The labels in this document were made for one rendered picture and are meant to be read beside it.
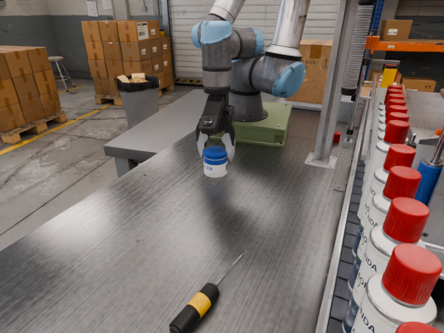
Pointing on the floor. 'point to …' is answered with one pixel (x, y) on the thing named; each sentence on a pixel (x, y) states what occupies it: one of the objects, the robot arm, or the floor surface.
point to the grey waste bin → (139, 105)
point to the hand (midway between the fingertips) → (215, 157)
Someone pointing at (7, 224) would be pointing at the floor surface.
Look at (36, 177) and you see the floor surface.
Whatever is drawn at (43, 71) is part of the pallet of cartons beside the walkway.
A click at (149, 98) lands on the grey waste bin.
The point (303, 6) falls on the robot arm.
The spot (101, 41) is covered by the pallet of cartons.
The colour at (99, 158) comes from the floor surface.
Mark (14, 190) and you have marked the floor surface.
